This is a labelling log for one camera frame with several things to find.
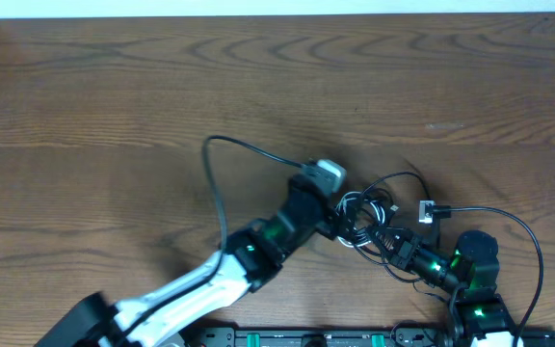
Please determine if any white usb cable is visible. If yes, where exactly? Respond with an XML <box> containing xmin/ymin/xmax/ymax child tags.
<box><xmin>334</xmin><ymin>191</ymin><xmax>387</xmax><ymax>249</ymax></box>

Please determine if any black usb cable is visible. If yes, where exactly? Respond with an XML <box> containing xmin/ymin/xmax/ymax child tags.
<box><xmin>337</xmin><ymin>171</ymin><xmax>447</xmax><ymax>305</ymax></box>

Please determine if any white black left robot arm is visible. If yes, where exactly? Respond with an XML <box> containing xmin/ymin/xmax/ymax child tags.
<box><xmin>38</xmin><ymin>173</ymin><xmax>344</xmax><ymax>346</ymax></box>

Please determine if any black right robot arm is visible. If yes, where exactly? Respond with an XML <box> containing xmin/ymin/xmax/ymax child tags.
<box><xmin>366</xmin><ymin>226</ymin><xmax>525</xmax><ymax>346</ymax></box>

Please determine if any black right camera cable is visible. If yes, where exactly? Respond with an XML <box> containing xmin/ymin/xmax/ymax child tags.
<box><xmin>430</xmin><ymin>205</ymin><xmax>545</xmax><ymax>347</ymax></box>

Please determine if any black camera cable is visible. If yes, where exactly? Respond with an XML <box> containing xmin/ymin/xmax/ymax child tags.
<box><xmin>430</xmin><ymin>205</ymin><xmax>545</xmax><ymax>347</ymax></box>
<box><xmin>113</xmin><ymin>135</ymin><xmax>307</xmax><ymax>347</ymax></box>

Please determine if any black left camera cable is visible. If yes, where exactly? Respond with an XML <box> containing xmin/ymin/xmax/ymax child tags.
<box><xmin>113</xmin><ymin>135</ymin><xmax>307</xmax><ymax>347</ymax></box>

